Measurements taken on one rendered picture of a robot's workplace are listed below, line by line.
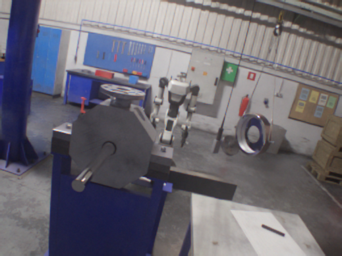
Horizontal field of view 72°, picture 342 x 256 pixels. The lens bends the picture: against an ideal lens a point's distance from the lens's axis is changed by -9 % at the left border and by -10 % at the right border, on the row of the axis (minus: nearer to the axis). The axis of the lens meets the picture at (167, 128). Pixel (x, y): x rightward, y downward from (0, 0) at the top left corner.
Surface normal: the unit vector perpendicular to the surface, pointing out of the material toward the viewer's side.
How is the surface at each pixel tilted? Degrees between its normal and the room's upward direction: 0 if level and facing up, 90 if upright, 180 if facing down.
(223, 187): 90
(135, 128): 90
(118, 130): 90
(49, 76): 90
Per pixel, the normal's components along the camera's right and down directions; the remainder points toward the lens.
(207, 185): -0.07, 0.26
